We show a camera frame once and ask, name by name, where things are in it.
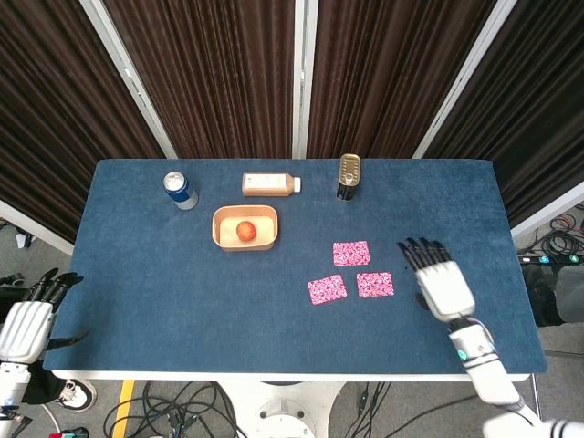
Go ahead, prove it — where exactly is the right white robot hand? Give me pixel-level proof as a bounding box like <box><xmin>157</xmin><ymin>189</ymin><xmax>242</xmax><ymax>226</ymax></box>
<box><xmin>397</xmin><ymin>236</ymin><xmax>477</xmax><ymax>325</ymax></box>

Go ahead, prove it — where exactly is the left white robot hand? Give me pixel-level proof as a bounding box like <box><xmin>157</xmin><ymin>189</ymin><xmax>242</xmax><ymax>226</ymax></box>
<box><xmin>0</xmin><ymin>268</ymin><xmax>89</xmax><ymax>364</ymax></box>

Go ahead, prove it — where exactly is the black trouser leg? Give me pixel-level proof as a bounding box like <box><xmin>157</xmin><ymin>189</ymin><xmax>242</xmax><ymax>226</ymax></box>
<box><xmin>20</xmin><ymin>364</ymin><xmax>65</xmax><ymax>406</ymax></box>

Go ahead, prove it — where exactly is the white and black sneaker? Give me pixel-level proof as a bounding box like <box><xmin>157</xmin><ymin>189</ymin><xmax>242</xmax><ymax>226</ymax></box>
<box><xmin>54</xmin><ymin>378</ymin><xmax>99</xmax><ymax>412</ymax></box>

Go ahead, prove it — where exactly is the black shoe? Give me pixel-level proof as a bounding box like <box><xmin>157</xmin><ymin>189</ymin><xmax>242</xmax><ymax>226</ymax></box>
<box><xmin>523</xmin><ymin>266</ymin><xmax>563</xmax><ymax>328</ymax></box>

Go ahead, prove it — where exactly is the grey trouser leg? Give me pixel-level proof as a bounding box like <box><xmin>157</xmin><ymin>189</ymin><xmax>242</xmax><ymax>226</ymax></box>
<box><xmin>557</xmin><ymin>266</ymin><xmax>584</xmax><ymax>325</ymax></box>

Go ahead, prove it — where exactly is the black tin can gold lid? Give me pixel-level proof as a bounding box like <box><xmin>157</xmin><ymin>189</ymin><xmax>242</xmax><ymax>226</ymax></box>
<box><xmin>336</xmin><ymin>152</ymin><xmax>362</xmax><ymax>203</ymax></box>

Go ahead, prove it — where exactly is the blue felt table cover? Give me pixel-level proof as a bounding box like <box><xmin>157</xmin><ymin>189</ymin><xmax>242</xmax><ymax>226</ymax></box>
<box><xmin>43</xmin><ymin>158</ymin><xmax>548</xmax><ymax>376</ymax></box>

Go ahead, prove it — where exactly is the white table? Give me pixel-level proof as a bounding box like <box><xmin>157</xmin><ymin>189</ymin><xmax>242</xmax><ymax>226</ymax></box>
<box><xmin>49</xmin><ymin>369</ymin><xmax>536</xmax><ymax>383</ymax></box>

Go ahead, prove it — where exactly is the brown curtain divider panel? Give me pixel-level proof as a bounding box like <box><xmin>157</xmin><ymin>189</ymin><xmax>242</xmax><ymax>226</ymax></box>
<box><xmin>304</xmin><ymin>0</ymin><xmax>498</xmax><ymax>160</ymax></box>
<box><xmin>102</xmin><ymin>0</ymin><xmax>306</xmax><ymax>160</ymax></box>
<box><xmin>0</xmin><ymin>0</ymin><xmax>178</xmax><ymax>256</ymax></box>
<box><xmin>412</xmin><ymin>0</ymin><xmax>584</xmax><ymax>241</ymax></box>

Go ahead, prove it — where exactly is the brown juice bottle white cap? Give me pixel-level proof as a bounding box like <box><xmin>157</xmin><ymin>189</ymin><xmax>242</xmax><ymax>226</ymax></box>
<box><xmin>241</xmin><ymin>172</ymin><xmax>302</xmax><ymax>198</ymax></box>

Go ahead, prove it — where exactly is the blue and silver drink can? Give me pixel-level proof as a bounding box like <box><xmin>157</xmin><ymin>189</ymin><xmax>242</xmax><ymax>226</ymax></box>
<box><xmin>162</xmin><ymin>172</ymin><xmax>200</xmax><ymax>212</ymax></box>

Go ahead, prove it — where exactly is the kraft paper food bowl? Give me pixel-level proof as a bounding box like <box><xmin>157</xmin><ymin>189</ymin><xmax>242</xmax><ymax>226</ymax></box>
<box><xmin>211</xmin><ymin>204</ymin><xmax>279</xmax><ymax>253</ymax></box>

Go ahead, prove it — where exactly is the coiled black floor cable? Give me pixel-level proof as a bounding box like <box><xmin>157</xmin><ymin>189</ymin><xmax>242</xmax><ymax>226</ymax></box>
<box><xmin>540</xmin><ymin>229</ymin><xmax>583</xmax><ymax>256</ymax></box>

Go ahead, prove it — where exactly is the black cable with inline box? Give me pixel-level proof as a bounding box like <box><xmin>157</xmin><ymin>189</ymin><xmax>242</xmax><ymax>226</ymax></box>
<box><xmin>350</xmin><ymin>381</ymin><xmax>393</xmax><ymax>438</ymax></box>

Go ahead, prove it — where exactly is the black floor cable tangle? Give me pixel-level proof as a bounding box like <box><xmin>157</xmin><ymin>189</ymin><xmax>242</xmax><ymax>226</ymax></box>
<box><xmin>102</xmin><ymin>381</ymin><xmax>241</xmax><ymax>438</ymax></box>

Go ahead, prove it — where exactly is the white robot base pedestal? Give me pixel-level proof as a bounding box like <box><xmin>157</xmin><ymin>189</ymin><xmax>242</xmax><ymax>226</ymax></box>
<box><xmin>214</xmin><ymin>381</ymin><xmax>352</xmax><ymax>438</ymax></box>

